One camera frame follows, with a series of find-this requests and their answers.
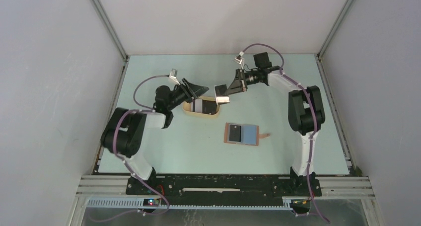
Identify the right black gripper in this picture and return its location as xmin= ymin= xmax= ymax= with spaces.
xmin=225 ymin=69 xmax=261 ymax=95

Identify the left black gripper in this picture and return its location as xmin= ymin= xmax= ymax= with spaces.
xmin=167 ymin=78 xmax=209 ymax=111

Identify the beige oval card tray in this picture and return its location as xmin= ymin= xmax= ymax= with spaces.
xmin=182 ymin=96 xmax=220 ymax=119

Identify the black credit card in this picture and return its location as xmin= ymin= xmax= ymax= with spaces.
xmin=228 ymin=124 xmax=242 ymax=143

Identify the brown leather card holder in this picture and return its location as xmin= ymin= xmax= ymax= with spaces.
xmin=223 ymin=123 xmax=271 ymax=146

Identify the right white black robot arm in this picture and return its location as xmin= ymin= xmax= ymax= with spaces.
xmin=221 ymin=52 xmax=326 ymax=195

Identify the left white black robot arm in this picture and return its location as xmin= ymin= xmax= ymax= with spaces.
xmin=100 ymin=78 xmax=209 ymax=194

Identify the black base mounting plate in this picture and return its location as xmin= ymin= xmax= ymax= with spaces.
xmin=126 ymin=173 xmax=322 ymax=207

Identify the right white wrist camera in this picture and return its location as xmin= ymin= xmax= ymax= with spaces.
xmin=234 ymin=52 xmax=244 ymax=68

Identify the aluminium frame rail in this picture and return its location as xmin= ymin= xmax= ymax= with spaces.
xmin=76 ymin=174 xmax=374 ymax=210

